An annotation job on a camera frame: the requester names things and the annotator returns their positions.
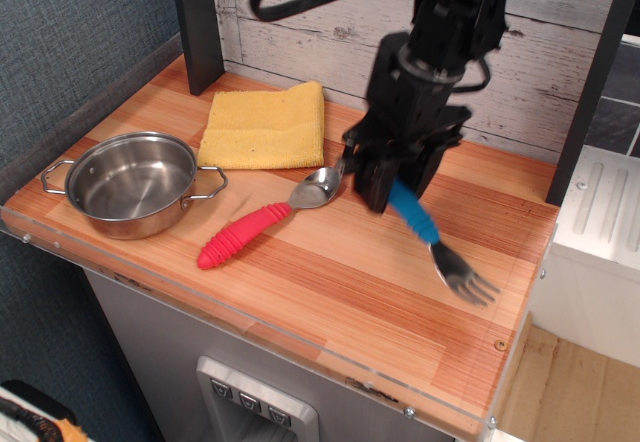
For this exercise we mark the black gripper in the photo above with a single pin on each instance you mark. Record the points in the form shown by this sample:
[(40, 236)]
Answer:
[(408, 126)]

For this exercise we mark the blue handled metal fork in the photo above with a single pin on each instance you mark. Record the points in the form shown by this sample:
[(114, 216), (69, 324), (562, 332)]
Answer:
[(452, 269)]

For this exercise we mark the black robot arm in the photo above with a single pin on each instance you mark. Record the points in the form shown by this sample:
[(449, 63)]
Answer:
[(453, 37)]

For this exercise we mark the clear acrylic table edge guard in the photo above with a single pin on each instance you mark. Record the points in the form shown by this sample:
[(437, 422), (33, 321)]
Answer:
[(341, 312)]

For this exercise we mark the yellow folded cloth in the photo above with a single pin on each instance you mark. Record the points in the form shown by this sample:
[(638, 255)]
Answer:
[(265, 130)]

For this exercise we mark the white toy sink unit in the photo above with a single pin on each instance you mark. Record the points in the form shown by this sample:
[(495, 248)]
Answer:
[(588, 288)]

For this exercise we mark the stainless steel pot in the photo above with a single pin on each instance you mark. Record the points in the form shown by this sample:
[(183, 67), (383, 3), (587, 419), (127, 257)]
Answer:
[(131, 186)]

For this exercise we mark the silver dispenser button panel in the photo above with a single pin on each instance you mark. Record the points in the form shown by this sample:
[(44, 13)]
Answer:
[(250, 404)]

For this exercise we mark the grey toy fridge cabinet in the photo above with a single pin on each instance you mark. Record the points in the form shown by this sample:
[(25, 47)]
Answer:
[(162, 345)]

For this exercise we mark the orange object bottom left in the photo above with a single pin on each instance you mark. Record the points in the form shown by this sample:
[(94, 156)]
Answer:
[(71, 432)]

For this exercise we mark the red handled metal spoon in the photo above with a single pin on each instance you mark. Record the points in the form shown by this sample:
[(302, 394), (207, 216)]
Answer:
[(315, 191)]

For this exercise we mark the dark right shelf post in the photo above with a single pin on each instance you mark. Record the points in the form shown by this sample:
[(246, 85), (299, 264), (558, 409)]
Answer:
[(611, 36)]

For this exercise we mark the dark shelf post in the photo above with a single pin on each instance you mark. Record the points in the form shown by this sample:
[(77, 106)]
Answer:
[(201, 43), (611, 36)]

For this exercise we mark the dark left shelf post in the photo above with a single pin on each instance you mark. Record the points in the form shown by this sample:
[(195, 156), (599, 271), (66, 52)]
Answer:
[(201, 43)]

